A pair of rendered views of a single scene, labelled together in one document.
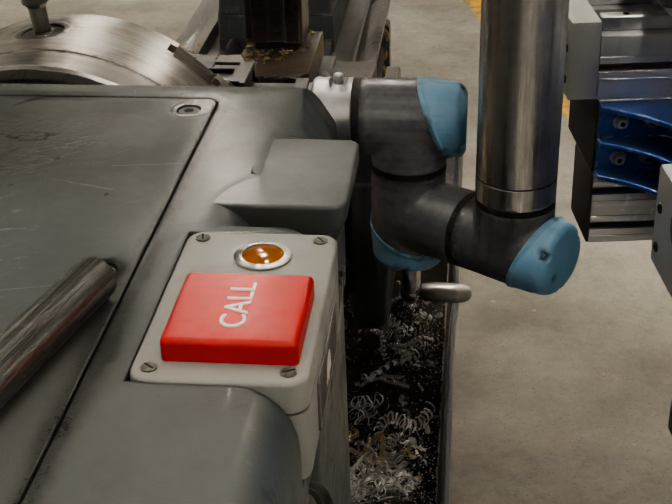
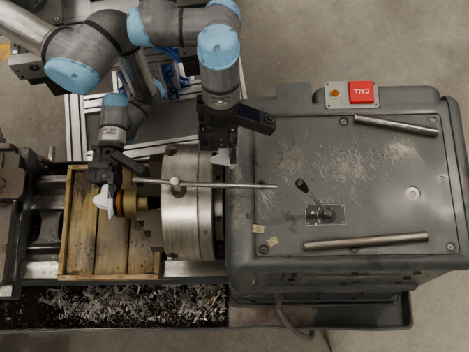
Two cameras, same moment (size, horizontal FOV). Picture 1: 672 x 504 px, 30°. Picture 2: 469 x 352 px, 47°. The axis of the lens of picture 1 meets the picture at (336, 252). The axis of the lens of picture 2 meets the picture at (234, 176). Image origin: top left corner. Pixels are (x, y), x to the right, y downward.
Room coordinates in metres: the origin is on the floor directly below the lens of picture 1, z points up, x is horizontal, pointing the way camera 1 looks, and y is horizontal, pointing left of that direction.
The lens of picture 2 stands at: (0.84, 0.64, 2.48)
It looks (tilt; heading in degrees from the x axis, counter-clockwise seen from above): 71 degrees down; 267
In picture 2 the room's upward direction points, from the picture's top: 5 degrees counter-clockwise
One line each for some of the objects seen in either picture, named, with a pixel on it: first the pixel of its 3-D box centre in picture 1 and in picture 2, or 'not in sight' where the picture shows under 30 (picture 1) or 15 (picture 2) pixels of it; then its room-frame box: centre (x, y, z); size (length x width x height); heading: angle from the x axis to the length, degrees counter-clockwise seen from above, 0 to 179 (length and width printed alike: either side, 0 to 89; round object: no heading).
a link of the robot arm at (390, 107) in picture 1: (410, 120); (114, 114); (1.13, -0.08, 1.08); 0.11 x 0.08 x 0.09; 82
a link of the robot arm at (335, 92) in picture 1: (330, 112); (112, 138); (1.14, 0.00, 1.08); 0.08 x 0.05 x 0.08; 173
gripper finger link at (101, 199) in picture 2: not in sight; (103, 200); (1.17, 0.19, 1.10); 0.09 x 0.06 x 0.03; 82
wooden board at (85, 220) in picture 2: not in sight; (113, 221); (1.20, 0.18, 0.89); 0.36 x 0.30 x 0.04; 83
